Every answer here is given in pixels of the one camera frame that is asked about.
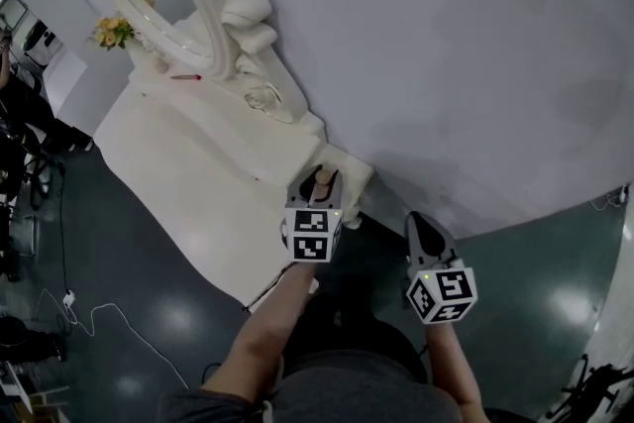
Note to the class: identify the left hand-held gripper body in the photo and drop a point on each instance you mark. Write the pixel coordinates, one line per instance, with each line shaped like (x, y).
(312, 235)

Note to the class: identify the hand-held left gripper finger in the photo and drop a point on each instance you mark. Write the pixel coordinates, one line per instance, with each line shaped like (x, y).
(336, 190)
(302, 188)

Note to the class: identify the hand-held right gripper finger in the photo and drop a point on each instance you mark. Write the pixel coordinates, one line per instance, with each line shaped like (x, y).
(433, 235)
(412, 238)

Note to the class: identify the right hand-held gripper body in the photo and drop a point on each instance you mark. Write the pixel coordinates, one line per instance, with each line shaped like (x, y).
(441, 292)

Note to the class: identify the person's right forearm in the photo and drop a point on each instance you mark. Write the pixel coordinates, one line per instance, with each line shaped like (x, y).
(453, 371)

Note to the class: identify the person's left forearm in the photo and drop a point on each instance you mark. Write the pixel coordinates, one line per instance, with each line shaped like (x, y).
(267, 327)

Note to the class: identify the white dressing table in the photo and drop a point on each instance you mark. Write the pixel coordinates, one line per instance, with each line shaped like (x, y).
(188, 173)

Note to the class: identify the person's dark trousers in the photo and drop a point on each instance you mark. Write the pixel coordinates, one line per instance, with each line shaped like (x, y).
(356, 327)

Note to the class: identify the person's grey shirt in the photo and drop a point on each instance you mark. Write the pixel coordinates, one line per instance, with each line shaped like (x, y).
(337, 391)

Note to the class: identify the black office chair base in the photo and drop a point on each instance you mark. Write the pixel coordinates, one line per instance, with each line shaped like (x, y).
(592, 386)

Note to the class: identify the yellow flower bouquet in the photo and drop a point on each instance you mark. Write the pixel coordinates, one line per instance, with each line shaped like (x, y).
(113, 32)

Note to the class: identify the white power adapter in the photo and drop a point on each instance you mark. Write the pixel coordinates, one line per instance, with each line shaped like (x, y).
(69, 297)

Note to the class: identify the white and black appliance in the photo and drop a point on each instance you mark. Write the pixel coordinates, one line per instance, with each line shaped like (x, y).
(42, 42)

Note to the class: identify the black bag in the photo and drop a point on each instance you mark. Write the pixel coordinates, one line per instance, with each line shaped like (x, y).
(30, 339)

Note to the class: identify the oval mirror ornate white frame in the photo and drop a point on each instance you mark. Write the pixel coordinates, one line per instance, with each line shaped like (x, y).
(218, 15)

